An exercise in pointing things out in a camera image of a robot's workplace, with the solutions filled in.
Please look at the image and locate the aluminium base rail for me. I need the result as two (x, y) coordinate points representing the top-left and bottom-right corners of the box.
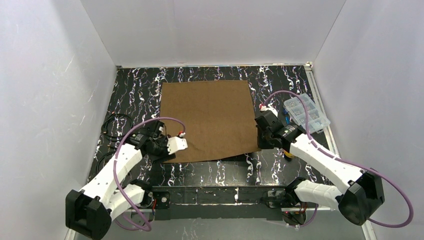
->
(125, 186), (332, 222)

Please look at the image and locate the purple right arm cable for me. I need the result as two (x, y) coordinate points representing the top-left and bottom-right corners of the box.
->
(260, 90), (415, 229)

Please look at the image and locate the aluminium side rail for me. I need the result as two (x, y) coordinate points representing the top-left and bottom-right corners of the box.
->
(304, 61), (340, 155)

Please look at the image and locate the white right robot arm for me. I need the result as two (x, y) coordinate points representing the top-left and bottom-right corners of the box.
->
(255, 110), (385, 226)

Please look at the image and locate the black coiled cable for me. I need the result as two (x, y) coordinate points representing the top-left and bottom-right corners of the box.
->
(100, 113), (134, 140)

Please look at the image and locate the brown woven cloth napkin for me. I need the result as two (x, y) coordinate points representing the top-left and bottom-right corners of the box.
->
(159, 80), (260, 163)

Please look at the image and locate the blue handled utensil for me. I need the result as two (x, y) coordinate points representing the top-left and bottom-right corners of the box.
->
(283, 109), (290, 124)

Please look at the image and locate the clear plastic compartment box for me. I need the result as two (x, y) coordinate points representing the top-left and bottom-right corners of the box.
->
(283, 93), (331, 134)

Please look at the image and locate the red yellow handled utensil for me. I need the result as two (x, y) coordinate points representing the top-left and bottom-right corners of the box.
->
(283, 150), (295, 162)

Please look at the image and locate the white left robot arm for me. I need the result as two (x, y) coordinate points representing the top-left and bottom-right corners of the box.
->
(65, 117), (188, 240)

